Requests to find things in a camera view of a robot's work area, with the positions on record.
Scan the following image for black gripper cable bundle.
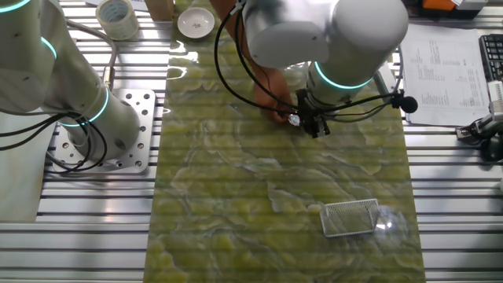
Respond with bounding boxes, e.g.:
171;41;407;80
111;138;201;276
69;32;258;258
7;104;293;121
213;0;404;123

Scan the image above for orange black device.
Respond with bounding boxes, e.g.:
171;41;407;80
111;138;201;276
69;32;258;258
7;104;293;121
408;0;488;20

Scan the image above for white ceramic saucer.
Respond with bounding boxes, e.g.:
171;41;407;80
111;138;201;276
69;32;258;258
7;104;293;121
176;6;216;39

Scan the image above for clear glass bowl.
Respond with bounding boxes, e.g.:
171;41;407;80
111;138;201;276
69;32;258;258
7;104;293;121
373;206;409;241

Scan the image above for clear tape roll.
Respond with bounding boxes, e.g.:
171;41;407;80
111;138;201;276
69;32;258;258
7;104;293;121
95;0;141;42

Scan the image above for black keyboard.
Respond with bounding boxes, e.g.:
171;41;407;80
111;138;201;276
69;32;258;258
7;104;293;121
479;33;503;83

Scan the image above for person's right hand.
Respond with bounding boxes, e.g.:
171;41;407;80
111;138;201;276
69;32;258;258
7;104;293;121
253;65;296;125

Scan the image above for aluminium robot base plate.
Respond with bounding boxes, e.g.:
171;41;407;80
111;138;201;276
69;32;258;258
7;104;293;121
49;88;157;175

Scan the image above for person's right forearm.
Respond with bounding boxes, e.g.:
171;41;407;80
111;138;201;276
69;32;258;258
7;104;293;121
210;0;276;79

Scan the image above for grey flexible conduit hose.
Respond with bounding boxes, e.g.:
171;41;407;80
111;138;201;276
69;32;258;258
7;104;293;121
64;19;119;90

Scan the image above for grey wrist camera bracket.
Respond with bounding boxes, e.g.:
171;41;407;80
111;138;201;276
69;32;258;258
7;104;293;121
373;62;396;95

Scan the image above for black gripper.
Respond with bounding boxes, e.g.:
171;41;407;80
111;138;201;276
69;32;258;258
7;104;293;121
296;89;332;139

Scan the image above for black round knob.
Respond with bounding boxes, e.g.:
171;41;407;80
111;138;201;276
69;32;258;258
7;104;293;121
392;94;419;115

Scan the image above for wooden block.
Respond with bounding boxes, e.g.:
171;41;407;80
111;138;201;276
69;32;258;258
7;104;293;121
144;0;175;23

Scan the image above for printed list paper sheet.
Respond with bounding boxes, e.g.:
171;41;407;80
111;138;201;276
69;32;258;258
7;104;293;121
399;22;491;127

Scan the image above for green marble pattern mat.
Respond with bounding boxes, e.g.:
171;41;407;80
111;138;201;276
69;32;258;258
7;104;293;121
143;0;428;283

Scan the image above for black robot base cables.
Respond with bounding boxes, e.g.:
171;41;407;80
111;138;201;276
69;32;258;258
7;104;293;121
0;111;109;174

